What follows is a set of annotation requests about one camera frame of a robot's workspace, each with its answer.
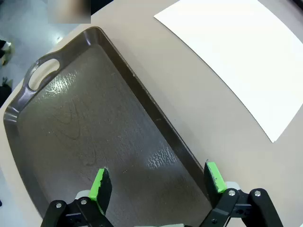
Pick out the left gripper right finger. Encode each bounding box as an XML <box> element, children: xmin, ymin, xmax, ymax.
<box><xmin>201</xmin><ymin>160</ymin><xmax>284</xmax><ymax>227</ymax></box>

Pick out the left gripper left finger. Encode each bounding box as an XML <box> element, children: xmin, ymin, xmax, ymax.
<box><xmin>40</xmin><ymin>166</ymin><xmax>114</xmax><ymax>227</ymax></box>

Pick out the white A4 paper stack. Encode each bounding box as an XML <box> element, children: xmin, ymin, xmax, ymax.
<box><xmin>153</xmin><ymin>0</ymin><xmax>303</xmax><ymax>144</ymax></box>

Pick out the black bag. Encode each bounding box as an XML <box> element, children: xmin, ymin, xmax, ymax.
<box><xmin>0</xmin><ymin>84</ymin><xmax>12</xmax><ymax>107</ymax></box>

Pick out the brown plastic handled tray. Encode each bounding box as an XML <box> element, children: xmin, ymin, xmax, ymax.
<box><xmin>2</xmin><ymin>26</ymin><xmax>214</xmax><ymax>227</ymax></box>

